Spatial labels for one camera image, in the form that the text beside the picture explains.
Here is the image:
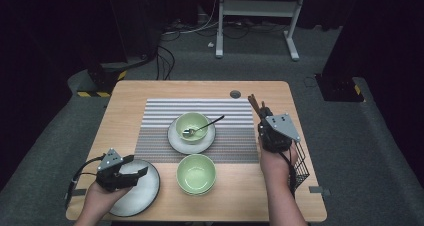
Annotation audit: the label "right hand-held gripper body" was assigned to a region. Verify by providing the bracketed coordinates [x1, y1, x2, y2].
[257, 108, 302, 154]

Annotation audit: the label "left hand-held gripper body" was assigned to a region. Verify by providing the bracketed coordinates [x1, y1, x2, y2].
[95, 147, 136, 192]

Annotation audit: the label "grey dark-rimmed plate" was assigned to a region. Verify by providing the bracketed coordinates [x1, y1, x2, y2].
[166, 115, 217, 156]
[108, 158, 161, 218]

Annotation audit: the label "black wire cutlery basket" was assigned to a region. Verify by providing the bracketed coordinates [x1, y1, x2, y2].
[288, 140, 311, 191]

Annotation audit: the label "metal spoon with dark handle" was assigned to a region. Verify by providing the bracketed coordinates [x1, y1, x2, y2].
[182, 114, 226, 136]

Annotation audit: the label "large pale green bowl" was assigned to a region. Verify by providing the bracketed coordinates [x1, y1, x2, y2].
[176, 153, 217, 197]

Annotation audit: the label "person's left hand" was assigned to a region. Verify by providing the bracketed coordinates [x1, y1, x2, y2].
[85, 180, 134, 214]

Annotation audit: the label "person's right hand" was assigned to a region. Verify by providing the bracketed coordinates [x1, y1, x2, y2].
[259, 141, 300, 184]

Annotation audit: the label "striped woven placemat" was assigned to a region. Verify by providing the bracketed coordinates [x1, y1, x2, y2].
[133, 97, 261, 164]

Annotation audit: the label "grey tape strip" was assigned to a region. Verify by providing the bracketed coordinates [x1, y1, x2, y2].
[63, 188, 88, 201]
[307, 185, 332, 197]

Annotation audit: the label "black yellow-striped stand base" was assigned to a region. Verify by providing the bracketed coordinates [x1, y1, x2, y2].
[76, 61, 130, 99]

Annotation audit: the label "tangled floor cable bundle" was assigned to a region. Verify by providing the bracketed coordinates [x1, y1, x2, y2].
[161, 16, 288, 41]

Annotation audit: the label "black floor cables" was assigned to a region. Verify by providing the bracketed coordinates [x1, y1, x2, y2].
[155, 44, 176, 81]

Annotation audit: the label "white metal stand frame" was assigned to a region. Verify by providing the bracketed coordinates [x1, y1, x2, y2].
[214, 0, 309, 62]

